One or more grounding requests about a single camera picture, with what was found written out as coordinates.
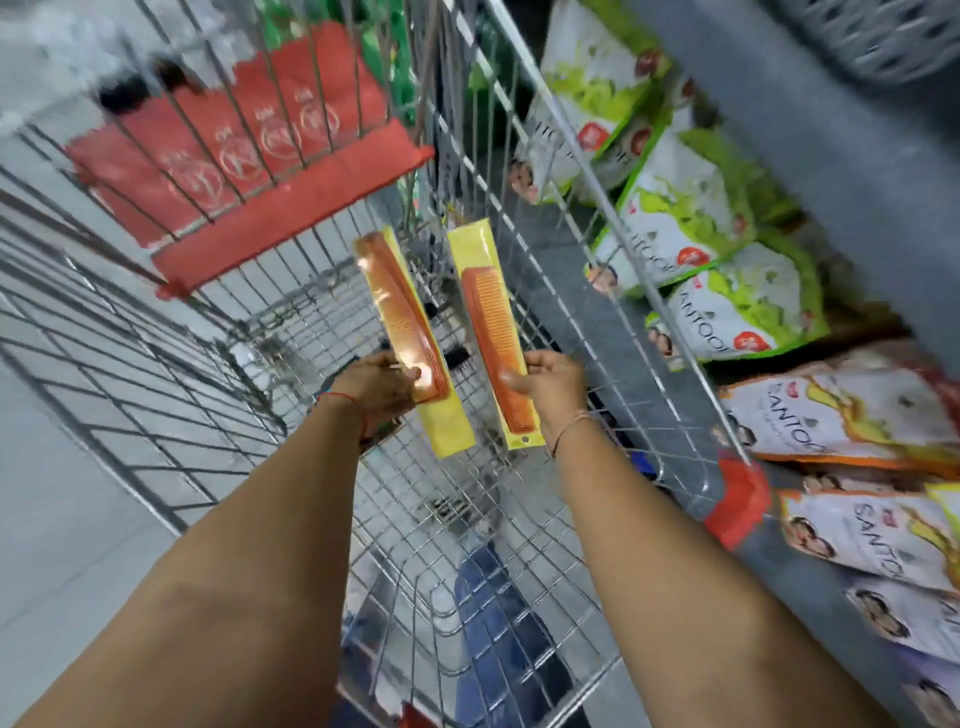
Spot metal wire shopping cart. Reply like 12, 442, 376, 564
0, 0, 774, 728

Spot pale thread wrist bracelet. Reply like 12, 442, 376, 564
549, 411, 597, 459

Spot person's right hand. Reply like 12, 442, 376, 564
501, 349, 594, 451

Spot orange comb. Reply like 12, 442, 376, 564
352, 226, 477, 460
446, 219, 547, 451

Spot red thread wrist bracelet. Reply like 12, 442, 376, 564
315, 391, 370, 444

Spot red cart seat flap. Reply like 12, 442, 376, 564
66, 21, 436, 300

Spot orange white soap packet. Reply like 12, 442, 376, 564
846, 577, 960, 665
778, 486, 960, 594
716, 360, 960, 475
900, 660, 960, 728

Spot person's right forearm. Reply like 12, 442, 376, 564
551, 412, 897, 728

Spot green white soap packet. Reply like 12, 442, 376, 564
510, 0, 665, 205
646, 240, 830, 370
586, 131, 755, 297
581, 75, 695, 200

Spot green product packets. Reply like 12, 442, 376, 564
255, 0, 418, 123

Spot person's left forearm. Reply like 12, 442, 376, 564
15, 393, 376, 728

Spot red cart corner bumper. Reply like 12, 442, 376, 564
705, 453, 772, 552

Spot person's left hand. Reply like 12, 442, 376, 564
324, 349, 423, 450

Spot person's blue jeans leg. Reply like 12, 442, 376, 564
450, 540, 594, 728

